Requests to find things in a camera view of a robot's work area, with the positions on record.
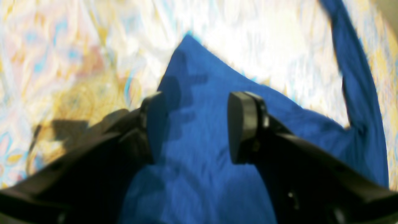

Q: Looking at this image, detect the patterned tile tablecloth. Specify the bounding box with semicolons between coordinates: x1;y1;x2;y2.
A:
1;0;397;190

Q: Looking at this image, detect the blue long-sleeve T-shirt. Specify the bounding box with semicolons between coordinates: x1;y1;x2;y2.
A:
118;0;389;224

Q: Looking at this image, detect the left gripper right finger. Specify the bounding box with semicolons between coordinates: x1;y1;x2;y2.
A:
227;91;398;224

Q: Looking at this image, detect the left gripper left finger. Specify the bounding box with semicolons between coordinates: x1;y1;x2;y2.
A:
0;91;168;224

